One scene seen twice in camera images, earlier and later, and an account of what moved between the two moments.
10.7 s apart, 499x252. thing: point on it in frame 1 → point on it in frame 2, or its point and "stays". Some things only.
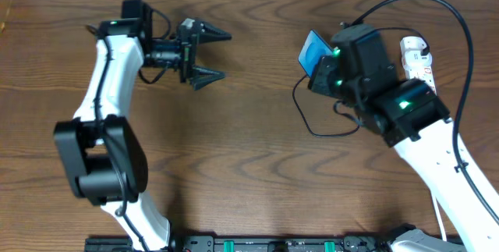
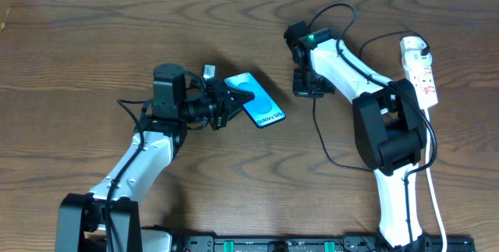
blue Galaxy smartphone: x=313 y=48 → x=260 y=108
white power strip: x=411 y=49 stays
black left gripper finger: x=202 y=33 → x=236 y=98
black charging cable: x=425 y=52 → x=426 y=51
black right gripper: x=321 y=79 → x=306 y=86
